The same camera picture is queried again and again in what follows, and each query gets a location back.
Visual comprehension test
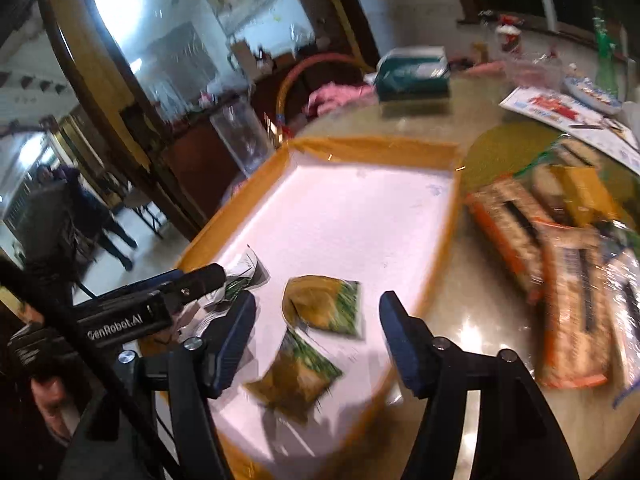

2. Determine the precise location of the pink cloth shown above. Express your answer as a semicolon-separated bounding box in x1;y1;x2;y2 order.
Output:
306;82;376;117

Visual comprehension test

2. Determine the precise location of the wooden cabinet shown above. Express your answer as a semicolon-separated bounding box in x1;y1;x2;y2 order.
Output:
145;105;261;221

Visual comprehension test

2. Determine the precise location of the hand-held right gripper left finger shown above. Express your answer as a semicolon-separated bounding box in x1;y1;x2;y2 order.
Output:
115;290;258;480

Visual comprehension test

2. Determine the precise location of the clear plastic bag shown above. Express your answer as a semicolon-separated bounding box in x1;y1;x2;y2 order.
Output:
505;52;566;91

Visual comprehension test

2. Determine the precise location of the brown green snack packet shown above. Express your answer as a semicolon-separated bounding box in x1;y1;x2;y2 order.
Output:
243;329;343;423
281;275;365;341

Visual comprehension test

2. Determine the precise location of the person's left hand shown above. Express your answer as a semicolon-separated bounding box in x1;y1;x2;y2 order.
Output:
27;375;78;446

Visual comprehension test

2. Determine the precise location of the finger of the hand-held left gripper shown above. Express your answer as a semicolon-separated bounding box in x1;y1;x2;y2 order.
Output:
92;268;186;303
170;263;227;308

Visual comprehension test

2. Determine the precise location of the green round mat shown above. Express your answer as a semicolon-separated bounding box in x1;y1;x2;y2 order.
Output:
460;124;566;191

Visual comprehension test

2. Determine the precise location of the clear blue snack packet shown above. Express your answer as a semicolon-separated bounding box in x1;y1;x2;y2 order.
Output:
597;220;640;406

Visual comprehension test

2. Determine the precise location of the orange cracker packet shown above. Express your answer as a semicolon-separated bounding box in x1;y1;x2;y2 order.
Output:
465;177;551;303
535;225;613;391

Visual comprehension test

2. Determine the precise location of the printed paper flyer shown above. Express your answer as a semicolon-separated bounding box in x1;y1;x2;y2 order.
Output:
500;85;640;166

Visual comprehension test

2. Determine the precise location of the blue white plate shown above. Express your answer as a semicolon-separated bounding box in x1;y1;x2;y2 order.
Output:
564;75;623;115

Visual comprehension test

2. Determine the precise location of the yellow-rimmed white tray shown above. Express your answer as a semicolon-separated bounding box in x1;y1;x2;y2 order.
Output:
137;136;463;480

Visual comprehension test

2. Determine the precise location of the yellow green snack packet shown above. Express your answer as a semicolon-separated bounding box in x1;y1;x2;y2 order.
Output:
515;137;626;228

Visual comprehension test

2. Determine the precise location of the clear plastic container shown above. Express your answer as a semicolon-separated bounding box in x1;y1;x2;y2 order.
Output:
210;95;277;176

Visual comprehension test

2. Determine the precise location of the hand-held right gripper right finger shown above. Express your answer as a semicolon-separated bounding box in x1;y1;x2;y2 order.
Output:
378;290;596;480

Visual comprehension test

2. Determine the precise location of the white cylinder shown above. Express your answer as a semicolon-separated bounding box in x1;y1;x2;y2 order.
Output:
537;0;558;31

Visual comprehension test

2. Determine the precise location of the green bottle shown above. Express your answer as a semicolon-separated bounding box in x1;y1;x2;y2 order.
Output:
592;7;621;101

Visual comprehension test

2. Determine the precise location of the white green snack packet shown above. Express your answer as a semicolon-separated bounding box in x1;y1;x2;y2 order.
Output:
172;246;271;346

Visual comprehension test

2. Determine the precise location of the teal tissue box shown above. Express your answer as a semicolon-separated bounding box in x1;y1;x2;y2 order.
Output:
374;46;451;103

